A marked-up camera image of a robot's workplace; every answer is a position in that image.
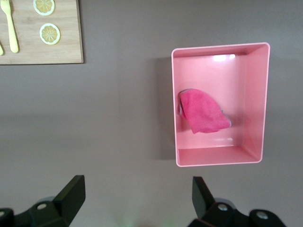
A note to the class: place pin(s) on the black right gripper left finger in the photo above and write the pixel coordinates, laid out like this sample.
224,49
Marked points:
59,210

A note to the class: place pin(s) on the pink microfibre cloth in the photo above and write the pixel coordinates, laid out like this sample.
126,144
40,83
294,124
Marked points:
203,113

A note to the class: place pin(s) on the lemon slice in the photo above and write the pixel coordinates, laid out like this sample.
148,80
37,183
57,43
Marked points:
49,33
44,6

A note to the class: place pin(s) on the yellow plastic fork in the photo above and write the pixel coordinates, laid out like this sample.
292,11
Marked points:
12,35

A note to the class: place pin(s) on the wooden cutting board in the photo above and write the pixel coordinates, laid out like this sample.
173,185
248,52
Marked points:
59,52

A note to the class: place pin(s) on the pink plastic bin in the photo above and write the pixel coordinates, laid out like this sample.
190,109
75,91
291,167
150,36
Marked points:
253,106

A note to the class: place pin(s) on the yellow plastic knife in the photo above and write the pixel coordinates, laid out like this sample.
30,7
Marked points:
1,50

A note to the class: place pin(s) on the brown table cover mat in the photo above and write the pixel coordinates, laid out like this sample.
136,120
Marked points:
118,118

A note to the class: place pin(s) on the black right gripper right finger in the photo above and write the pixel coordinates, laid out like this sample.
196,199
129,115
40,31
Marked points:
213,215

